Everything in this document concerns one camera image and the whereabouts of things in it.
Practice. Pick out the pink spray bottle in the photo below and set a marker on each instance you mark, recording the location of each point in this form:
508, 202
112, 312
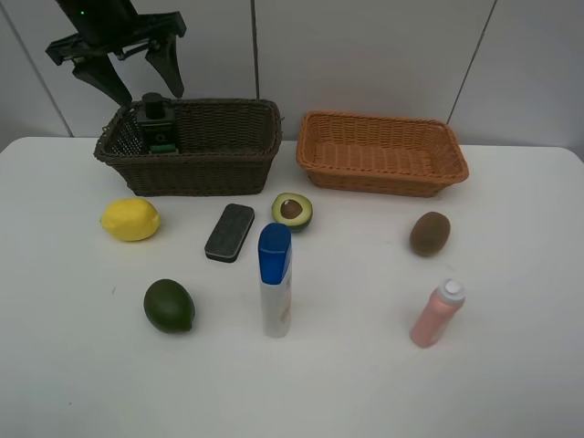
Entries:
442, 305

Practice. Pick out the halved avocado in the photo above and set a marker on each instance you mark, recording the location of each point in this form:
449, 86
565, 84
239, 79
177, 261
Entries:
293, 210

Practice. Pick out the yellow lemon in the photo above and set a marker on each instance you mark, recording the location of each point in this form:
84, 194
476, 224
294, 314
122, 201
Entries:
131, 219

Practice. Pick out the black pump bottle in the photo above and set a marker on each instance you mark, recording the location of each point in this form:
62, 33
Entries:
157, 123

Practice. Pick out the orange wicker basket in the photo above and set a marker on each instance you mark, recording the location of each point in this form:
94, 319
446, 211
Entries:
373, 154

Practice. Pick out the black whiteboard eraser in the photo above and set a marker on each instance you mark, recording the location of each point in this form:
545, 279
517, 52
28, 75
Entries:
229, 234

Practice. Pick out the dark brown wicker basket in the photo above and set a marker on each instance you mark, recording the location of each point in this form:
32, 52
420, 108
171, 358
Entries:
225, 148

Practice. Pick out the dark green lime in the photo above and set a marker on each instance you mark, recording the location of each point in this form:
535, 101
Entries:
169, 307

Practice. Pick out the blue capped white bottle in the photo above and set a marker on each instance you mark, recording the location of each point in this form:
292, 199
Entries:
275, 266

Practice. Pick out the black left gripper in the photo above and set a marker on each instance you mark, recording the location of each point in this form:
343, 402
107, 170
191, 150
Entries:
114, 26

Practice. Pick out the brown kiwi fruit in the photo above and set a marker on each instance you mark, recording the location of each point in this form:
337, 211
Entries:
430, 234

